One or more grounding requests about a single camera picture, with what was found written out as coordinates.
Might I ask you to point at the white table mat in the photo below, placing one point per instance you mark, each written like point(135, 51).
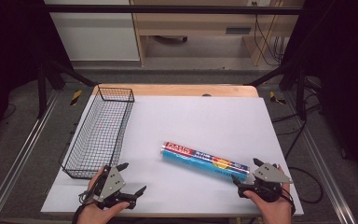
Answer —
point(199, 124)

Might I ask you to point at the white cabinet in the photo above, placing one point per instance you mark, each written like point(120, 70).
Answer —
point(96, 34)

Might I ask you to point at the light wooden desk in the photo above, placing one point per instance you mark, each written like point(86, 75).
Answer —
point(199, 25)

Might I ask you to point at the wooden table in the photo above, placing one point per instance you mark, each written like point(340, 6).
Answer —
point(180, 90)

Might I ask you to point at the person's right hand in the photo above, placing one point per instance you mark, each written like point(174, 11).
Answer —
point(272, 208)

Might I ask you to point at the aluminium floor rail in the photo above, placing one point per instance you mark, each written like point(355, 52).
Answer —
point(15, 163)
point(321, 168)

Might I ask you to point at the blue plastic wrap roll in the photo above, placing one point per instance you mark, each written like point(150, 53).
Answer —
point(203, 161)

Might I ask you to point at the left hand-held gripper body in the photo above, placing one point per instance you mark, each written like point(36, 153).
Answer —
point(112, 182)

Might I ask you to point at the black metal stand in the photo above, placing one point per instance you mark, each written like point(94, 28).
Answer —
point(300, 93)
point(42, 90)

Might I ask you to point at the black curtain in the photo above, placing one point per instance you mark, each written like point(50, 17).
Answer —
point(341, 77)
point(9, 62)

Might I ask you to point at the black horizontal bar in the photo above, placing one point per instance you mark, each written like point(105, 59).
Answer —
point(167, 9)

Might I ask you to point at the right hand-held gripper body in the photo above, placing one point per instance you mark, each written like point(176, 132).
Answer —
point(270, 175)

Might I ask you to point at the person's left hand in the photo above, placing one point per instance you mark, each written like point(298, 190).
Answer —
point(94, 214)

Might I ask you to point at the yellow black floor tape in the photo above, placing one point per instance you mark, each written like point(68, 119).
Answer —
point(275, 98)
point(76, 97)

